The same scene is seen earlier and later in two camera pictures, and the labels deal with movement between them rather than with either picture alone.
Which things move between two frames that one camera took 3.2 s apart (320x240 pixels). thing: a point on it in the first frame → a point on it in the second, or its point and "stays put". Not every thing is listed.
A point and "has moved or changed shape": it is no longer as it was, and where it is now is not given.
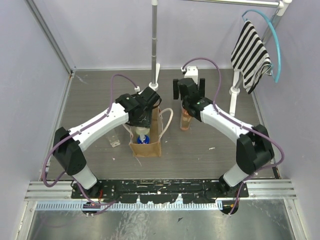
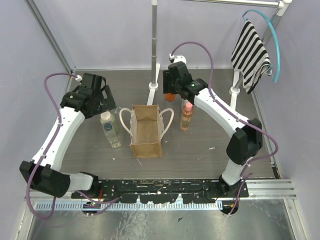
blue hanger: (276, 80) stays put
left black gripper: (139, 120) → (105, 99)
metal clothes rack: (283, 5) stays put
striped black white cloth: (249, 56) stays put
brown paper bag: (153, 149) stays put
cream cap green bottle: (142, 131) has moved or changed shape
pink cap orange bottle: (185, 120) stays put
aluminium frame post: (51, 35) stays put
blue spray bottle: (142, 136) → (170, 97)
